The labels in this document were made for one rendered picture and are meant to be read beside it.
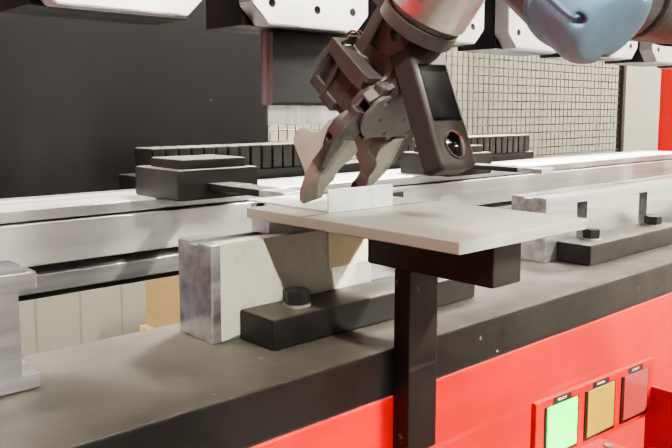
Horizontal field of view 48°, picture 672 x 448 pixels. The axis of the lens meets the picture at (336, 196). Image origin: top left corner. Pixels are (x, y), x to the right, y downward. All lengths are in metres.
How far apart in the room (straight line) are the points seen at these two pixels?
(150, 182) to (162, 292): 2.36
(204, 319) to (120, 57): 0.62
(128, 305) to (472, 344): 2.98
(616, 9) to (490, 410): 0.48
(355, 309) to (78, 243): 0.35
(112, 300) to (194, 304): 2.91
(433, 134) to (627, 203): 0.74
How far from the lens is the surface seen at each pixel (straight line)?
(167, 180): 0.94
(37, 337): 3.54
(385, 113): 0.68
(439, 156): 0.63
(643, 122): 4.67
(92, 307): 3.61
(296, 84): 0.78
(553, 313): 0.93
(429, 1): 0.63
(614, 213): 1.29
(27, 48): 1.19
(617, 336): 1.08
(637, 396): 0.84
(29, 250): 0.91
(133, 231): 0.96
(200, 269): 0.72
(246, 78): 1.37
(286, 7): 0.73
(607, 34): 0.55
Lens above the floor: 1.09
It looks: 6 degrees down
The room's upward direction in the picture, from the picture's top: straight up
